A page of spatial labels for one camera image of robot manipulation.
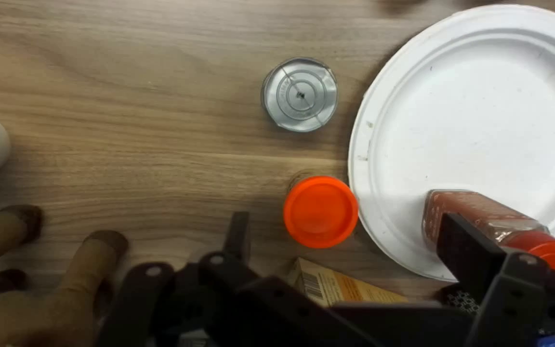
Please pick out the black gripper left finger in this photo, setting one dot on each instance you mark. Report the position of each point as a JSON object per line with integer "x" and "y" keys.
{"x": 239, "y": 315}

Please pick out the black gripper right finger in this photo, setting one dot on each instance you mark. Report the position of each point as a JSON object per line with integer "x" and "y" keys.
{"x": 529, "y": 309}

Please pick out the spice bottle with red cap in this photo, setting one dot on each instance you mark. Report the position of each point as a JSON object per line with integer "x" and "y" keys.
{"x": 482, "y": 214}

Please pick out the small orange lid tub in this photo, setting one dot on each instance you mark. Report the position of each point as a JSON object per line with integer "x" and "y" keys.
{"x": 320, "y": 212}

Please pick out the white paper plate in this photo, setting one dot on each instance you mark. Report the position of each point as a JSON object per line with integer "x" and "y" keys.
{"x": 482, "y": 116}

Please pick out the brown moose plush toy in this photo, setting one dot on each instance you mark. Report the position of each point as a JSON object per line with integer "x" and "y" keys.
{"x": 39, "y": 309}

